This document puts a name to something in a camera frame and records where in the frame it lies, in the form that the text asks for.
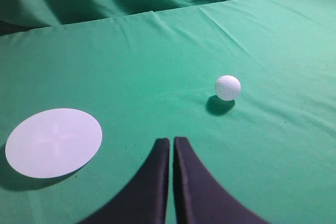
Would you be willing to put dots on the white round plate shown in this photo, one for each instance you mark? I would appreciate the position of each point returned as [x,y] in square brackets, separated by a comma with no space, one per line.
[53,143]

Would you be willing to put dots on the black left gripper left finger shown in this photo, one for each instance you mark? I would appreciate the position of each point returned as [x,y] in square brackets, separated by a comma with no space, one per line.
[144,198]

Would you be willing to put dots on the green table cloth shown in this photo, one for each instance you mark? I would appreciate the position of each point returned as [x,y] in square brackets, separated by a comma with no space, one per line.
[153,75]

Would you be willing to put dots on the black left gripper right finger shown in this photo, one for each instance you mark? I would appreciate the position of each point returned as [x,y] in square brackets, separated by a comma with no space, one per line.
[198,197]

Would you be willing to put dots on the white dimpled golf ball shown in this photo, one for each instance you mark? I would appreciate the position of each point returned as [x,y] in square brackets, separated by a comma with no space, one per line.
[227,88]

